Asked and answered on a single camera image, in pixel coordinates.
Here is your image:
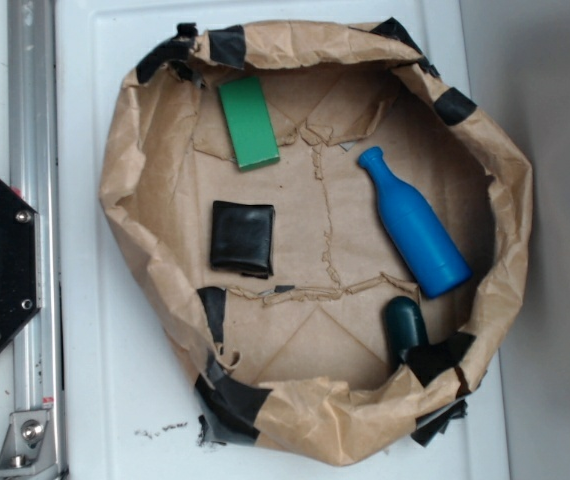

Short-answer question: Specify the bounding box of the brown paper bag bin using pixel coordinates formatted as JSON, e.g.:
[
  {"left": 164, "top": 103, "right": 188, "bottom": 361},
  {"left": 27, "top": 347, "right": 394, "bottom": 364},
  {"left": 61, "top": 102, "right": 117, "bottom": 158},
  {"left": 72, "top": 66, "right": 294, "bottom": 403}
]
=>
[{"left": 100, "top": 19, "right": 533, "bottom": 466}]

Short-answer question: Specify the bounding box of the green rectangular block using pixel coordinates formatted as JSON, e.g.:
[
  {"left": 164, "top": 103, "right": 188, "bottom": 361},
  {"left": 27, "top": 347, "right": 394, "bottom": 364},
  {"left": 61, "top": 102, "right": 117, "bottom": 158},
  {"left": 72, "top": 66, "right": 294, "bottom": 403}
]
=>
[{"left": 218, "top": 77, "right": 280, "bottom": 172}]

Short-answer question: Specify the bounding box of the blue plastic bottle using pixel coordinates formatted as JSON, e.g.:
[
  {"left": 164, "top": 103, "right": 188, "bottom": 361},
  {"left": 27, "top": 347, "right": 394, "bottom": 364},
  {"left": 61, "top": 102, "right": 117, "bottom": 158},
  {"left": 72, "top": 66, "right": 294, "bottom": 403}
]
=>
[{"left": 358, "top": 146, "right": 472, "bottom": 298}]

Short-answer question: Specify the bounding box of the metal corner bracket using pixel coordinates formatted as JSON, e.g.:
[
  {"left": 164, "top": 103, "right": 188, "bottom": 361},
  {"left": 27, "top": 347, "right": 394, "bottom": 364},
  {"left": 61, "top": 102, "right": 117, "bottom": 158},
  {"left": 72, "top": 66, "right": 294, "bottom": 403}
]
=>
[{"left": 0, "top": 409, "right": 57, "bottom": 479}]

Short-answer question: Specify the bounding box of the dark teal rounded capsule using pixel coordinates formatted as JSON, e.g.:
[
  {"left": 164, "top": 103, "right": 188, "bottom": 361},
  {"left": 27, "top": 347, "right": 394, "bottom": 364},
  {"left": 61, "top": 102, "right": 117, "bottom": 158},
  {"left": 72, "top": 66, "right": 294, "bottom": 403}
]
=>
[{"left": 383, "top": 296, "right": 429, "bottom": 367}]

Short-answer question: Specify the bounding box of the black folded leather wallet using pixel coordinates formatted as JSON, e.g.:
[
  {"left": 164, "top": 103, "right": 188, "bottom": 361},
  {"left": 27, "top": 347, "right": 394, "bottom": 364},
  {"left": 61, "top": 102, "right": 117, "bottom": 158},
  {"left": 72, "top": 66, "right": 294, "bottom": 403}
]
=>
[{"left": 210, "top": 200, "right": 275, "bottom": 279}]

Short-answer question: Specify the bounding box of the aluminium extrusion rail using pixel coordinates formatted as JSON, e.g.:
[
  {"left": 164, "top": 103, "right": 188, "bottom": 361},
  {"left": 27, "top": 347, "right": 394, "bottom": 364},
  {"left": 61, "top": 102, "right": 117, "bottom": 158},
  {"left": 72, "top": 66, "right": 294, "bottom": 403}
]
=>
[{"left": 7, "top": 1, "right": 69, "bottom": 479}]

